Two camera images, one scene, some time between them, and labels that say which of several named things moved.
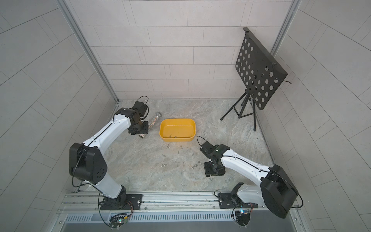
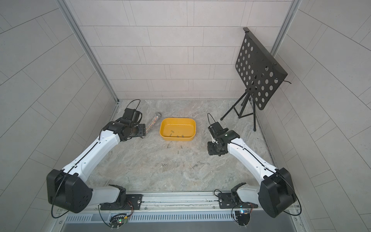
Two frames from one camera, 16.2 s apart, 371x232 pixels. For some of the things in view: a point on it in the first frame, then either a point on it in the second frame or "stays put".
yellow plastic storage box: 177,130 stays put
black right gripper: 219,173 → 210,151
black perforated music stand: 260,72 stays put
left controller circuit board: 118,220 stays put
